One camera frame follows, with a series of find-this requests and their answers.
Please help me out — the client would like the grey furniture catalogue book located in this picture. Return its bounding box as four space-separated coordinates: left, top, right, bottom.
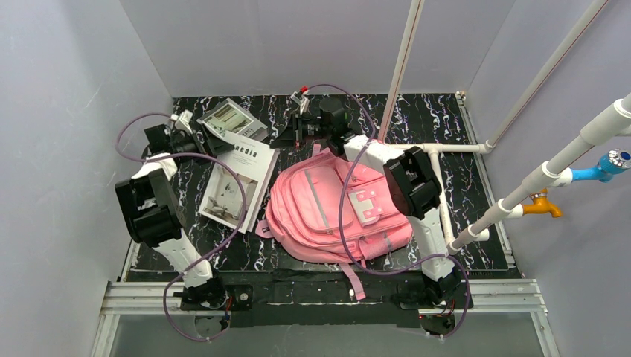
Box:
196 99 269 141

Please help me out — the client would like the white furniture catalogue book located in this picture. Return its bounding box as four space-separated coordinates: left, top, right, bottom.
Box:
199 132 280 234

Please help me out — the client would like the pink student backpack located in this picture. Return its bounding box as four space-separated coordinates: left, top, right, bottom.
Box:
255 149 413 300

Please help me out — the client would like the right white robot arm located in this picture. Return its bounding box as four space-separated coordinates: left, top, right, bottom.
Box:
257 97 460 302

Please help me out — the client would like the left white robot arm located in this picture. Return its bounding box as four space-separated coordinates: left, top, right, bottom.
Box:
115 124 234 303

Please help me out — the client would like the orange tap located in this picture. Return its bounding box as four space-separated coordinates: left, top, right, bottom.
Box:
522 188 563 218

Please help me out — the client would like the blue tap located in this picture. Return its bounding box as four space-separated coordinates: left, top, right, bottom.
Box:
571 148 630 183

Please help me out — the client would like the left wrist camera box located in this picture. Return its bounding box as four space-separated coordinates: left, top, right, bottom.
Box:
170 110 193 134

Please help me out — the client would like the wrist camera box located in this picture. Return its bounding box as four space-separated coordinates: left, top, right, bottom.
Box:
290 86 310 115
170 110 193 134

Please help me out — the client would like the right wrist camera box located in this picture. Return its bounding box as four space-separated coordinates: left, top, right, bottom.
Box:
290 86 310 115

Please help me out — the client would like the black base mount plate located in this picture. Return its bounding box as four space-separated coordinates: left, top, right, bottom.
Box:
180 269 470 312

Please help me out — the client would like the aluminium rail frame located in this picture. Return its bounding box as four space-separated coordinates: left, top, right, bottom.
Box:
92 279 560 356

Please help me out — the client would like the white PVC pipe frame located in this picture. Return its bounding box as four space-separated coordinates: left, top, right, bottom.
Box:
375 0 631 254

